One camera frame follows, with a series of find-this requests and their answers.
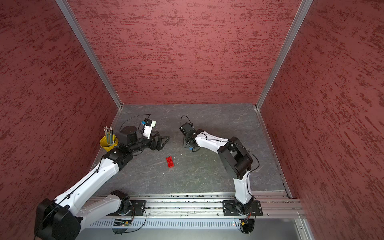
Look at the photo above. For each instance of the aluminium corner post right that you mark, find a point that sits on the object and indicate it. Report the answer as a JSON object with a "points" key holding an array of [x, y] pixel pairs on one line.
{"points": [[291, 35]]}

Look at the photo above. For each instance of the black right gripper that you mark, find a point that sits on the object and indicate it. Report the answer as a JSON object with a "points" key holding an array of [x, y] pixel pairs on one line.
{"points": [[185, 144]]}

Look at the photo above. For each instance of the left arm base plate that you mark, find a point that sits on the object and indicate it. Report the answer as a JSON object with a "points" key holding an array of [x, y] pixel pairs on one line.
{"points": [[136, 207]]}

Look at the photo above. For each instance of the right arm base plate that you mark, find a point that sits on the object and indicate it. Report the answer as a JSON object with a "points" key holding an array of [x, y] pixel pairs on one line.
{"points": [[230, 209]]}

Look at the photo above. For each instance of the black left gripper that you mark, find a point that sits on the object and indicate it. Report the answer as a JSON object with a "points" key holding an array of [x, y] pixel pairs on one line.
{"points": [[159, 146]]}

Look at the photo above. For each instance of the yellow metal pencil cup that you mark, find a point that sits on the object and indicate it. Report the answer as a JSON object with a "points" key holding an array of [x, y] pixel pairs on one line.
{"points": [[106, 146]]}

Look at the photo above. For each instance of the aluminium corner post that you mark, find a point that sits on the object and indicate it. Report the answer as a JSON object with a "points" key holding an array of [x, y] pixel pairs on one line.
{"points": [[79, 33], [291, 35]]}

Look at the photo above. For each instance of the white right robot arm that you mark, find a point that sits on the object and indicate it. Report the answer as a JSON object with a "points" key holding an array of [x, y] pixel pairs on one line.
{"points": [[236, 159]]}

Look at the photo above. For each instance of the red lego brick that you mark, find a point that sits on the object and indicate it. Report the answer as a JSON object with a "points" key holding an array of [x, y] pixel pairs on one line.
{"points": [[170, 162]]}

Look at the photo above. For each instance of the perforated cable tray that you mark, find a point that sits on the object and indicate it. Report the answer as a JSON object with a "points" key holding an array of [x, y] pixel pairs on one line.
{"points": [[216, 224]]}

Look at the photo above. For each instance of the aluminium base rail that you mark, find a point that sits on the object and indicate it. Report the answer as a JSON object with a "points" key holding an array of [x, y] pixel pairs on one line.
{"points": [[274, 204]]}

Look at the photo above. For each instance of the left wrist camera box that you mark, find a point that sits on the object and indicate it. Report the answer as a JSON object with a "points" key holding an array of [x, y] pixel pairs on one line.
{"points": [[148, 125]]}

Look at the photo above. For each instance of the aluminium corner post left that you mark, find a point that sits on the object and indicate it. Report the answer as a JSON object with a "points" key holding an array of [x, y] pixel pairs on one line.
{"points": [[79, 33]]}

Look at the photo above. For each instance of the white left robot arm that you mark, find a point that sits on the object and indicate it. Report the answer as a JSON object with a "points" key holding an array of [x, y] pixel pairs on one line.
{"points": [[64, 217]]}

